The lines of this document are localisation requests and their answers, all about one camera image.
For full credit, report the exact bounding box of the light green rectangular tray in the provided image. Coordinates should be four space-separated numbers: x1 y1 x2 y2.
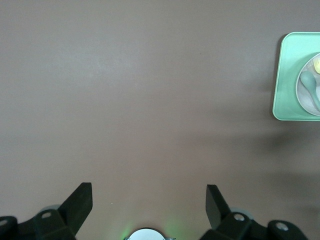
271 31 320 122

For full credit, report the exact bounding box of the yellow plastic fork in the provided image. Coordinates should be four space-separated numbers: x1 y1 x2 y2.
307 56 320 75

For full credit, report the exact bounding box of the round beige plate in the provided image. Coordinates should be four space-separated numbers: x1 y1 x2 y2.
295 52 320 116

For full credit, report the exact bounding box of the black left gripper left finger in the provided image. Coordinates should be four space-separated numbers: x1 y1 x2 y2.
17 182 93 240

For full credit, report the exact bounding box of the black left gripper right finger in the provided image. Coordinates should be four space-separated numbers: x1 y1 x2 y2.
199 184 270 240

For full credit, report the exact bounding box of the pale green plastic spoon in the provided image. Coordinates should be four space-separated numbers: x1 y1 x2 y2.
299 70 320 106

